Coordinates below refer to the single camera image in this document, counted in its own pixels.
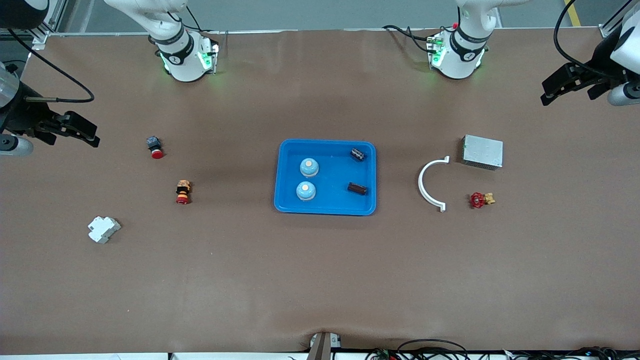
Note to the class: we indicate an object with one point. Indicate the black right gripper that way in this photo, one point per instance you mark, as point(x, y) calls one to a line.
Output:
point(24, 116)

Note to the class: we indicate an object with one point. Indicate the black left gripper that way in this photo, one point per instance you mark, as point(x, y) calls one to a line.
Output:
point(591, 73)

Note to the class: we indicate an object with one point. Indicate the black cylindrical capacitor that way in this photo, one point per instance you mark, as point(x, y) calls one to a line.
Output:
point(358, 154)

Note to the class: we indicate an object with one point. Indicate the brown cylindrical capacitor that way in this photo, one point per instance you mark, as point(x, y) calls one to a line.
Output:
point(357, 188)

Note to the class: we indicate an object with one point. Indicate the blue dome call bell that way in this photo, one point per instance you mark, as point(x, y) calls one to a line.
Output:
point(309, 170)
point(306, 192)

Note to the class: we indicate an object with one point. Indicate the green-lit arm base panel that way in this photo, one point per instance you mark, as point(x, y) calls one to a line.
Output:
point(436, 50)
point(207, 57)

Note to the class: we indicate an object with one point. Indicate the red push button black base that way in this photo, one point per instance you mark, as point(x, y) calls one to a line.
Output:
point(156, 150)

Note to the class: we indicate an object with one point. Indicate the grey metal box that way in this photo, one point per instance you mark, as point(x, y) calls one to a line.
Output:
point(482, 151)

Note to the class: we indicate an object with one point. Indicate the white circuit breaker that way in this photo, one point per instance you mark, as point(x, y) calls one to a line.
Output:
point(103, 230)

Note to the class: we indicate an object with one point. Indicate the red button yellow orange body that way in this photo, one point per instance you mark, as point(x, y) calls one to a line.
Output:
point(183, 192)

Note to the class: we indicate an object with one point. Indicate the blue plastic tray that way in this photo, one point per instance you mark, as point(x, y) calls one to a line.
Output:
point(332, 170)

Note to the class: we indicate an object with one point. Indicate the metal table edge clamp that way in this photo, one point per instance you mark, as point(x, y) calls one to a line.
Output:
point(322, 347)

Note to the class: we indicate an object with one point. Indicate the white curved plastic bracket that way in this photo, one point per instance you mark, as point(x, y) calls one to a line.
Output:
point(420, 182)

